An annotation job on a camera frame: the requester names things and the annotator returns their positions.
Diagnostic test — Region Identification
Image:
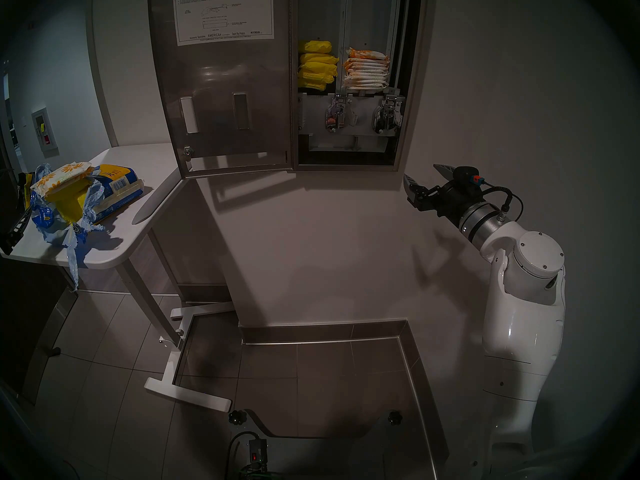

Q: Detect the stainless steel dispenser door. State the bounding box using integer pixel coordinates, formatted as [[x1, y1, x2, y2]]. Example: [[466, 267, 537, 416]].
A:
[[147, 0, 296, 180]]

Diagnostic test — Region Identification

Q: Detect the dark robot base platform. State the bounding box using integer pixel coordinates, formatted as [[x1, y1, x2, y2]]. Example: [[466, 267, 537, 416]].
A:
[[247, 409, 436, 480]]

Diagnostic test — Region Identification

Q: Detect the black cable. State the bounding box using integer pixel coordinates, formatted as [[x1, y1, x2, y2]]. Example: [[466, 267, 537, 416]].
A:
[[480, 184, 524, 224]]

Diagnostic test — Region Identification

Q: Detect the white pad orange flower print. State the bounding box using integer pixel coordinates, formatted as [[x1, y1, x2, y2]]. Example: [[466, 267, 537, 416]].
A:
[[31, 161, 96, 197]]

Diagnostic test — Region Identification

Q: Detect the stainless steel dispenser cabinet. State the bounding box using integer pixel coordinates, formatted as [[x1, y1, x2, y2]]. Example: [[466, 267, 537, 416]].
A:
[[290, 0, 427, 173]]

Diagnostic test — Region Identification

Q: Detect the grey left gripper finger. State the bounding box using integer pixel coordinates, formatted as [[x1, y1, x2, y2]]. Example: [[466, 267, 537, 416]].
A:
[[0, 206, 32, 255]]

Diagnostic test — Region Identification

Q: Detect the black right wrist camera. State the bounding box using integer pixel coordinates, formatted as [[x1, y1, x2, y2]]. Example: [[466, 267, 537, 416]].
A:
[[450, 165, 483, 187]]

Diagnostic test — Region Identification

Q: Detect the black power box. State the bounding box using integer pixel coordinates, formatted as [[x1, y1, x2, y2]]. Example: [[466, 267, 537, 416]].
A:
[[225, 430, 268, 480]]

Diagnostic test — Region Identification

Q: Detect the white table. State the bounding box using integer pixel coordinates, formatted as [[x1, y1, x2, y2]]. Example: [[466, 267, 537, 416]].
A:
[[0, 143, 234, 414]]

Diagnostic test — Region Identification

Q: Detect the blue pad package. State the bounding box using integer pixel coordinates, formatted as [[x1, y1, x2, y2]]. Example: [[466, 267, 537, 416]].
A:
[[29, 163, 145, 290]]

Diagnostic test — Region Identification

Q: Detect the chrome dispenser lever mechanism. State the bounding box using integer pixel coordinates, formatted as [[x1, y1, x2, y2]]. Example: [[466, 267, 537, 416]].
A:
[[372, 95, 405, 135], [324, 95, 357, 134]]

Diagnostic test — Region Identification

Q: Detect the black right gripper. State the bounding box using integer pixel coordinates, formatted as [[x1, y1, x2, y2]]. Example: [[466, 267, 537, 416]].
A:
[[403, 164, 482, 221]]

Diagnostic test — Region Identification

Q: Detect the white instruction sheet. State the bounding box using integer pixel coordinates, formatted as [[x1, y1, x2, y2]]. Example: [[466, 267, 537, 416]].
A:
[[172, 0, 275, 47]]

